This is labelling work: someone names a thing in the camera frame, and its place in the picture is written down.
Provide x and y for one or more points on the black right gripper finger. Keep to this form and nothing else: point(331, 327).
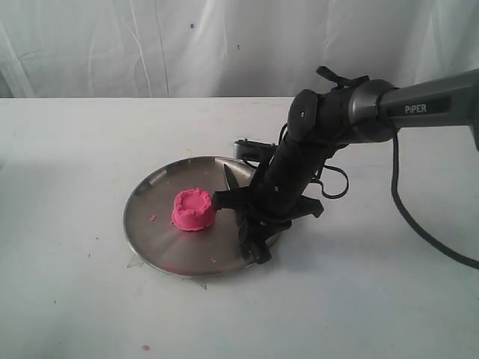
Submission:
point(249, 240)
point(260, 235)

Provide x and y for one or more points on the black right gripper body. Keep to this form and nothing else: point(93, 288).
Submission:
point(275, 193)

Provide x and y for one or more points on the pink play dough lump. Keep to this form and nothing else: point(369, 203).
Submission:
point(193, 210)

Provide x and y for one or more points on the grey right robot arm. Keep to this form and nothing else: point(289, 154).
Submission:
point(360, 110)

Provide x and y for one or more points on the round stainless steel plate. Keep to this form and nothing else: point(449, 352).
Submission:
point(205, 253)

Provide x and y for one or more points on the white plastic backdrop sheet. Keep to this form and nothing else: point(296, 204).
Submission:
point(227, 48)

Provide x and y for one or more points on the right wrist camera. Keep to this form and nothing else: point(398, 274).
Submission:
point(253, 151)

